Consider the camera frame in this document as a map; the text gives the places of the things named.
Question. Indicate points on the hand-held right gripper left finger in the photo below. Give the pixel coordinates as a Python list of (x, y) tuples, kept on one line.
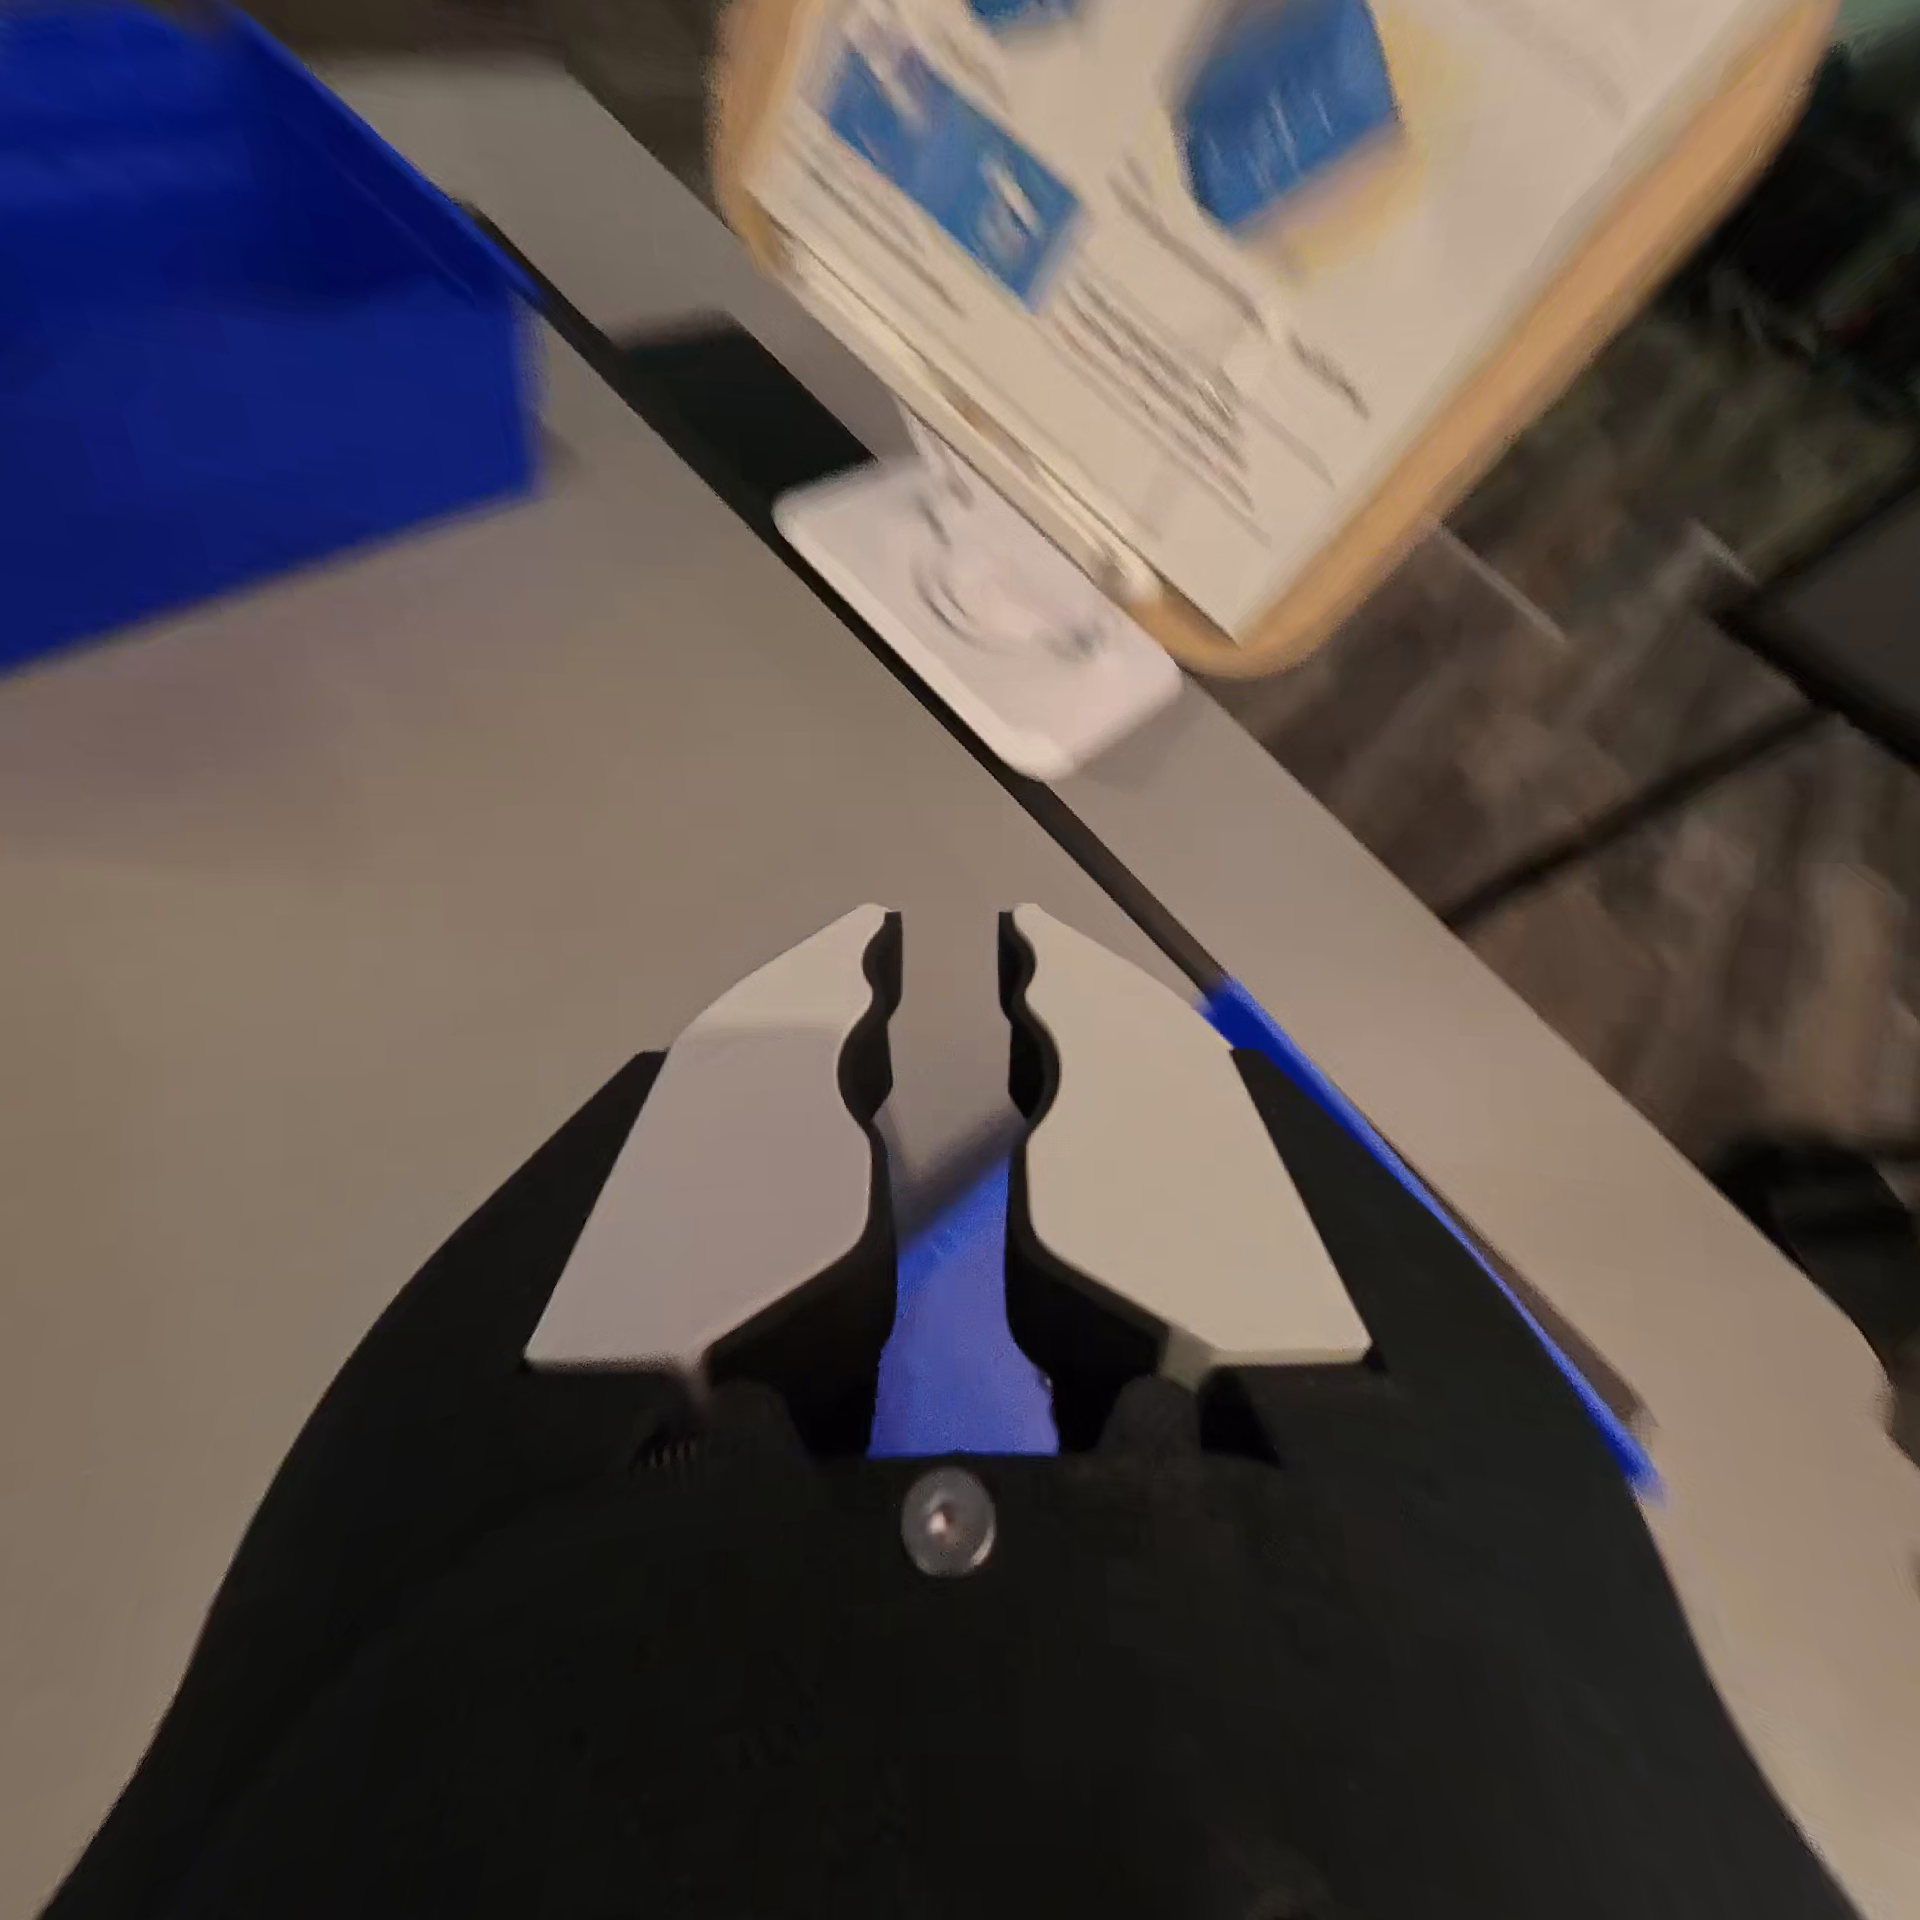
[(720, 1184)]

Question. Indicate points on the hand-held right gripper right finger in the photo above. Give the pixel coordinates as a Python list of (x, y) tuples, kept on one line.
[(1185, 1200)]

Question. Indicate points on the blue tape strip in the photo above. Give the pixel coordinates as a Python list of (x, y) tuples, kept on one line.
[(959, 1321)]

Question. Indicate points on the blue plastic bin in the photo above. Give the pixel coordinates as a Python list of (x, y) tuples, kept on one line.
[(226, 330)]

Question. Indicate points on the white stand base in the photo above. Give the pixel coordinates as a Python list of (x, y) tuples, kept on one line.
[(990, 630)]

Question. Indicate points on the wooden instruction board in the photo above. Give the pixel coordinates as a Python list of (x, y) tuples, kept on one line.
[(1351, 301)]

